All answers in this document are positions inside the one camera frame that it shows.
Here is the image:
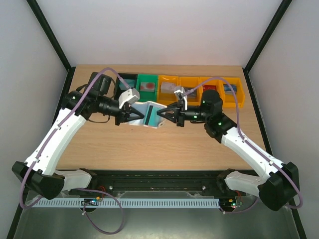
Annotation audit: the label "blue cards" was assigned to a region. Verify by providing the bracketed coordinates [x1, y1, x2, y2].
[127, 102, 149, 126]

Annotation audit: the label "teal black-stripe credit card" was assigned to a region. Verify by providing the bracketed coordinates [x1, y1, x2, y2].
[144, 105, 161, 128]

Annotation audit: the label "beige leather card holder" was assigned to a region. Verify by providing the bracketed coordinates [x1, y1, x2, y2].
[126, 101, 167, 128]

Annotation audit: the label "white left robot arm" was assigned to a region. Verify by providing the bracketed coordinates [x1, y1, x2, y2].
[12, 73, 144, 200]

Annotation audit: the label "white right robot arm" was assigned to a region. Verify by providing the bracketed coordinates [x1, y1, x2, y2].
[157, 90, 300, 211]

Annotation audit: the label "grey cards in bin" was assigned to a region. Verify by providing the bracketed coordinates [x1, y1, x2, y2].
[184, 87, 197, 99]

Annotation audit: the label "white card in yellow bin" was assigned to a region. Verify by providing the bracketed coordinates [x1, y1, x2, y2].
[160, 82, 176, 94]

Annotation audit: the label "red white card green bin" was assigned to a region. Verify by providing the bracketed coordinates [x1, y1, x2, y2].
[140, 82, 156, 92]

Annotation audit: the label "teal card in black bin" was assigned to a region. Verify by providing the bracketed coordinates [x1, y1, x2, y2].
[119, 79, 136, 91]

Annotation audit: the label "red card in bin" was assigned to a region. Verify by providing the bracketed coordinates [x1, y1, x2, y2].
[202, 85, 217, 92]

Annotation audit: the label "blue card in bin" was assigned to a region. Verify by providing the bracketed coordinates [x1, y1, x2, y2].
[224, 84, 237, 95]

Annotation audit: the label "green storage bin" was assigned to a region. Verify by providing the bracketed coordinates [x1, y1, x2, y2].
[136, 74, 159, 102]

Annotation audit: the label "black storage bin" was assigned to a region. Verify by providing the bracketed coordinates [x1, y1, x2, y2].
[114, 73, 138, 100]

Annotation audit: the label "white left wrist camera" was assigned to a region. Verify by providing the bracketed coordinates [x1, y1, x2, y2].
[118, 88, 140, 109]

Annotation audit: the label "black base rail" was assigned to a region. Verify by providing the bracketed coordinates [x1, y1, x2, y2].
[53, 169, 260, 200]

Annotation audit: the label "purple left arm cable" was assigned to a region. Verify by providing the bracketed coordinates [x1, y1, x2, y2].
[19, 67, 133, 209]

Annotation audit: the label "white slotted cable duct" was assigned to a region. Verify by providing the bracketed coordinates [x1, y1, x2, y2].
[34, 198, 220, 209]

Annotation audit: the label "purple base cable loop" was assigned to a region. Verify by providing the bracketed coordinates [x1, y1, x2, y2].
[82, 190, 125, 235]

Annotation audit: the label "black frame post left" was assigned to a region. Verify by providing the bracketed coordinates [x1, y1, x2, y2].
[26, 0, 75, 74]

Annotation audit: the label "black frame post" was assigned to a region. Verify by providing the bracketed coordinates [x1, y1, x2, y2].
[26, 0, 75, 74]
[243, 0, 293, 72]

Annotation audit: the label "black frame post right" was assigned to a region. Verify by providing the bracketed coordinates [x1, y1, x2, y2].
[243, 0, 293, 72]

